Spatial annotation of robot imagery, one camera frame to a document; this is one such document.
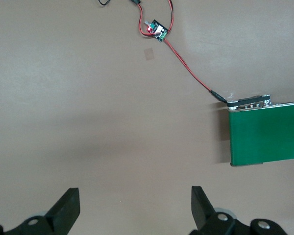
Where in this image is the small clear tape patch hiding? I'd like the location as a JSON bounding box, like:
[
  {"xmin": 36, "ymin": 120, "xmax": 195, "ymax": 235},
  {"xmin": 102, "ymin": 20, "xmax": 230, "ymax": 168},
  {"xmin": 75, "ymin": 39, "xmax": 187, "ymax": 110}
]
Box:
[{"xmin": 143, "ymin": 47, "xmax": 155, "ymax": 61}]

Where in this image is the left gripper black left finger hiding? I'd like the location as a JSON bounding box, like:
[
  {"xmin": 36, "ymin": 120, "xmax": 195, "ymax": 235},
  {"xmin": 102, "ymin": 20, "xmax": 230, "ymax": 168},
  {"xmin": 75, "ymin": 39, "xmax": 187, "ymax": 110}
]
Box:
[{"xmin": 0, "ymin": 187, "xmax": 80, "ymax": 235}]

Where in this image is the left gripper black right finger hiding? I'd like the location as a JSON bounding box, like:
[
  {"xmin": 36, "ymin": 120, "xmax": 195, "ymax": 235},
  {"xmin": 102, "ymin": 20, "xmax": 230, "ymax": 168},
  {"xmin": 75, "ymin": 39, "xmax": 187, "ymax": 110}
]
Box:
[{"xmin": 189, "ymin": 186, "xmax": 287, "ymax": 235}]

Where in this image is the small controller circuit board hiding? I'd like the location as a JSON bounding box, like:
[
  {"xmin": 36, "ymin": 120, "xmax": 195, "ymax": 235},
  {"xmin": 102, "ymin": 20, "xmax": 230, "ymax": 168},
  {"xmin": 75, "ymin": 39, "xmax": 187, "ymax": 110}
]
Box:
[{"xmin": 143, "ymin": 19, "xmax": 170, "ymax": 43}]

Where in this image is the red black twin wire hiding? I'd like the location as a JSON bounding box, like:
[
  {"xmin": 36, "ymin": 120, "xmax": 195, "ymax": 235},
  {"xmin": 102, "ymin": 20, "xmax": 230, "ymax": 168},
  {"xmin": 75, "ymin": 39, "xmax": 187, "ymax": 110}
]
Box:
[{"xmin": 130, "ymin": 0, "xmax": 229, "ymax": 103}]

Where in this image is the green conveyor belt unit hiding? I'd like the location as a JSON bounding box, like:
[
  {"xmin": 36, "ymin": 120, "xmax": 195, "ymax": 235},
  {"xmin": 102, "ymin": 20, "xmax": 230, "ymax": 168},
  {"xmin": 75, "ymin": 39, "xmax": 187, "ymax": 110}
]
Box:
[{"xmin": 226, "ymin": 94, "xmax": 294, "ymax": 167}]

